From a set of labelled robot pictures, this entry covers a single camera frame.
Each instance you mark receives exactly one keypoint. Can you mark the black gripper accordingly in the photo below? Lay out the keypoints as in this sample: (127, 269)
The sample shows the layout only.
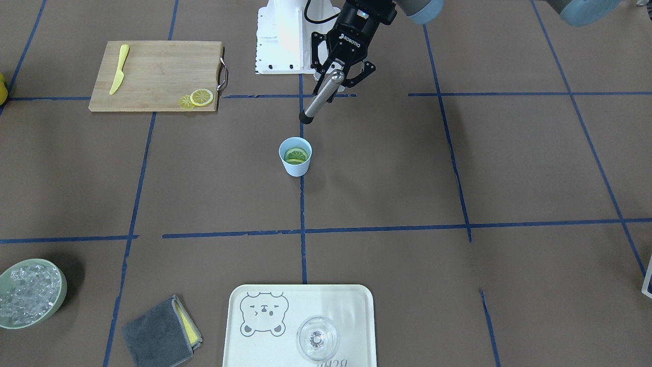
(355, 33)

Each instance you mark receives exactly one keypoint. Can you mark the blue plastic cup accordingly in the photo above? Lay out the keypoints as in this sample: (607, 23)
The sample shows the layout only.
(296, 142)

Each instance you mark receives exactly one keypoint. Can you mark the small translucent lemon slice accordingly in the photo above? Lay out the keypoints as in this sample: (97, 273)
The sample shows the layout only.
(186, 102)

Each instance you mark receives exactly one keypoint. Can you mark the yellow lemon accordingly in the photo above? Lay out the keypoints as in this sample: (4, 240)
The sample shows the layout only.
(4, 92)

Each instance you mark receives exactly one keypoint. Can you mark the wooden cutting board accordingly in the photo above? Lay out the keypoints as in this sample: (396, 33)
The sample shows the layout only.
(157, 74)

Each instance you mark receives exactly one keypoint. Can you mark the yellow plastic knife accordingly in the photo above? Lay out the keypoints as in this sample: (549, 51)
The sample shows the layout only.
(119, 76)

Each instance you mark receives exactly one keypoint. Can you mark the cream bear tray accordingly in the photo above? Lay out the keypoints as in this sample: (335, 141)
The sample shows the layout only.
(263, 320)

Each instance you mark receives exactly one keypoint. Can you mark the clear wine glass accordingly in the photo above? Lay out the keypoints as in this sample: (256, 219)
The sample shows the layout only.
(317, 339)

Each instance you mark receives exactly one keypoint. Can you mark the grey folded cloth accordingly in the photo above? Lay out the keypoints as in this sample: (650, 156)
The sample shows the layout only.
(165, 335)

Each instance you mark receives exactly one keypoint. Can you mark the green bowl of ice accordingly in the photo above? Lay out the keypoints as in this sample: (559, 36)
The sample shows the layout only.
(32, 291)

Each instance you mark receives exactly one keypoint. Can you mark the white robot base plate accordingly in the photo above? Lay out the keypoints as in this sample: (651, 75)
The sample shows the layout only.
(284, 32)

